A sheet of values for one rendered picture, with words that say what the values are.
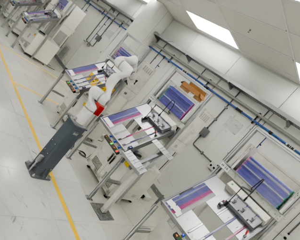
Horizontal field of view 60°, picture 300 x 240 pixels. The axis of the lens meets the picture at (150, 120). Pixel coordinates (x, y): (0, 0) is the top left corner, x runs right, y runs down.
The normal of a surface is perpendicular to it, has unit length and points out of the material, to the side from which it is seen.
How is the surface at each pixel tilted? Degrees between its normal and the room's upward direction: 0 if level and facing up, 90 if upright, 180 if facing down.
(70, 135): 90
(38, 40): 90
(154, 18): 90
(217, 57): 90
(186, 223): 45
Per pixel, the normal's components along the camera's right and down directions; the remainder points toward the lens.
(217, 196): 0.08, -0.78
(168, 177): -0.54, -0.36
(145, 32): 0.53, 0.56
